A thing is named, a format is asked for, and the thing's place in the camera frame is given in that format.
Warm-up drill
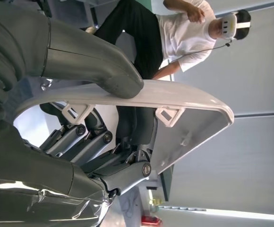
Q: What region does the white VR headset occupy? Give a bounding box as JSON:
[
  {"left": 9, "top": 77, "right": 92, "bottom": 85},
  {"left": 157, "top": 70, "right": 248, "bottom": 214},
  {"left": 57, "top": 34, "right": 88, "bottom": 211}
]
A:
[{"left": 221, "top": 12, "right": 251, "bottom": 41}]

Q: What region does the person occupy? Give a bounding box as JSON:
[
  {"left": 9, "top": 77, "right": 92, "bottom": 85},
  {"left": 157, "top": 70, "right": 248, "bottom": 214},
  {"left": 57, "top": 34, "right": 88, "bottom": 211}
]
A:
[{"left": 85, "top": 0, "right": 252, "bottom": 80}]

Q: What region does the thin black headset cable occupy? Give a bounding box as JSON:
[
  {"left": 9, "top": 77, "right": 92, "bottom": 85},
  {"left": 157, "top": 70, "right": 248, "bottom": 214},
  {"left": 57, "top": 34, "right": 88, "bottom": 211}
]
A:
[{"left": 170, "top": 39, "right": 232, "bottom": 63}]

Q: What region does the small red object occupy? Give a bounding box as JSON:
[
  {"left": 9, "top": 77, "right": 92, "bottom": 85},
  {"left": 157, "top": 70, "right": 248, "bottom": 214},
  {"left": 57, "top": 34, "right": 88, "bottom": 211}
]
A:
[{"left": 141, "top": 215, "right": 163, "bottom": 227}]

